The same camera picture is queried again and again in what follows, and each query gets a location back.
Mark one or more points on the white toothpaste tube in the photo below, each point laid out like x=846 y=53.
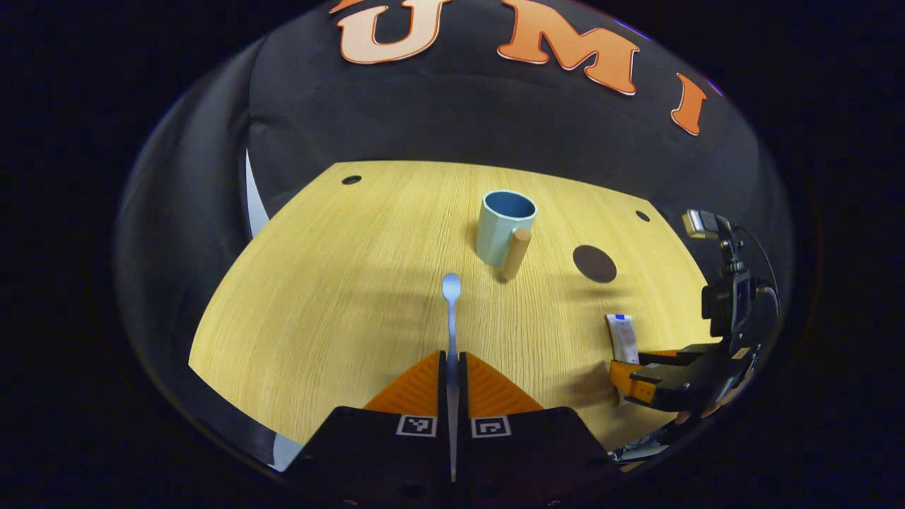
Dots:
x=623 y=339

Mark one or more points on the black backdrop cloth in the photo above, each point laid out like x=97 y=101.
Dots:
x=452 y=120

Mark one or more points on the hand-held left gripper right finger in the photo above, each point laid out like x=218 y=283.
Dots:
x=464 y=459

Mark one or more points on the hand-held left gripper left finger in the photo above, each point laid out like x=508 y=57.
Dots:
x=442 y=459

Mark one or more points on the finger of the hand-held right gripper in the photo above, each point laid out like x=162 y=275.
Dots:
x=661 y=355
x=633 y=385

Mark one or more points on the dark round coaster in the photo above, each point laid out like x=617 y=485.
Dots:
x=594 y=264

